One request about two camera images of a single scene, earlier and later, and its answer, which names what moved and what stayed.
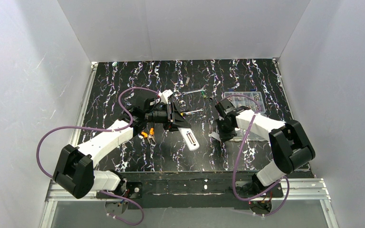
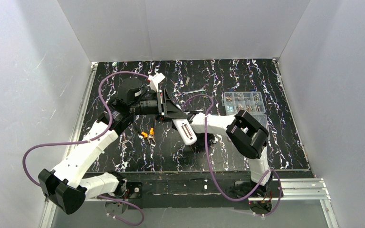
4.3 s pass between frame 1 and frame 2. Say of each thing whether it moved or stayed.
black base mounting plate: stayed
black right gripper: moved
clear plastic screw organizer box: stayed
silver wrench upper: stayed
